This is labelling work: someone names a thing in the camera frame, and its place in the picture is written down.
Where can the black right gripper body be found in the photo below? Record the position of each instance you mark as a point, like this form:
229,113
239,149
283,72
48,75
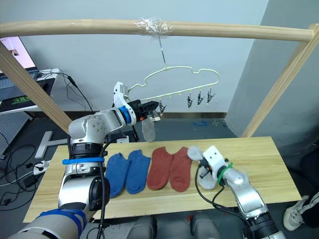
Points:
204,164

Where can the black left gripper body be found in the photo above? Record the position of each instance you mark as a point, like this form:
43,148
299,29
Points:
137,108

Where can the grey ankle sock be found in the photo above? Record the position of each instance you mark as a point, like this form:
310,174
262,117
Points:
195,153
148,130

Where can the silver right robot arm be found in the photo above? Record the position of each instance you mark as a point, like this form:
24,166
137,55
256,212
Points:
249,196

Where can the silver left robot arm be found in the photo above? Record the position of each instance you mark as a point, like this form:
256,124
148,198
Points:
92,127

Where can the dark hanger clip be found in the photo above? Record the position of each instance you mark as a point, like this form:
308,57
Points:
190,101
200,99
162,107
210,97

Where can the cream clip hanger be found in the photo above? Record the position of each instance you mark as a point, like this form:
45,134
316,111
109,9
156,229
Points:
174,92

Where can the red ankle sock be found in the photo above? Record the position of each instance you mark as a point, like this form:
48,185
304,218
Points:
180,171
159,169

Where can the dark grey rounded shape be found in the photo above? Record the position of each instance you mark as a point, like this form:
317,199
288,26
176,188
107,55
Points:
205,226
143,227

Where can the blue ankle sock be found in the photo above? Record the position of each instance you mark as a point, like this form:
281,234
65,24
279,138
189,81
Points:
115,174
136,171

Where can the blue tape band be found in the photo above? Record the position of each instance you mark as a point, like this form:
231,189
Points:
83,161

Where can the clear tape wrap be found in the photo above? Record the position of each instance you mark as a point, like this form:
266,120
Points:
154,26

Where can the white side table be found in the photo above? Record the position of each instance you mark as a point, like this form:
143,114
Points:
47,82

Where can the wooden rack crossbar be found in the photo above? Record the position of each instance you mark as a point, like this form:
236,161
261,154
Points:
74,27

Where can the white sneaker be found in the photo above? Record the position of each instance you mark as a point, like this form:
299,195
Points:
295,214

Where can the black trouser leg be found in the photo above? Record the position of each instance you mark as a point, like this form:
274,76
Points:
310,174

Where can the white power strip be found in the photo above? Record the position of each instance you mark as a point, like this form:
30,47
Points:
41,168

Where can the black mat with green logo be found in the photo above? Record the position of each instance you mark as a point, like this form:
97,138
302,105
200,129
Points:
15,102

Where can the black power adapter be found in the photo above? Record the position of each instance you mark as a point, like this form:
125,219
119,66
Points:
28,181

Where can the monitor with pink screen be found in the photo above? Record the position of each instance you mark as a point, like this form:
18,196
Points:
15,53

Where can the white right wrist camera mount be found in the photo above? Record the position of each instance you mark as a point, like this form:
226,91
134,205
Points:
214,158

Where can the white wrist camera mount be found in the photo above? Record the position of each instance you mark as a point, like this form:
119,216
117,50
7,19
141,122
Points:
119,99
214,158

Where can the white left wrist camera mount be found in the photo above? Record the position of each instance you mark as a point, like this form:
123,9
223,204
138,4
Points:
119,99

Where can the silver T-shaped metal bracket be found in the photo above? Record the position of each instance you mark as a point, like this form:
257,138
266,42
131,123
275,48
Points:
46,144

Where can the slanted wooden rack post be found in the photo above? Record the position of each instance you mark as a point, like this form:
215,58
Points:
281,79
32,84

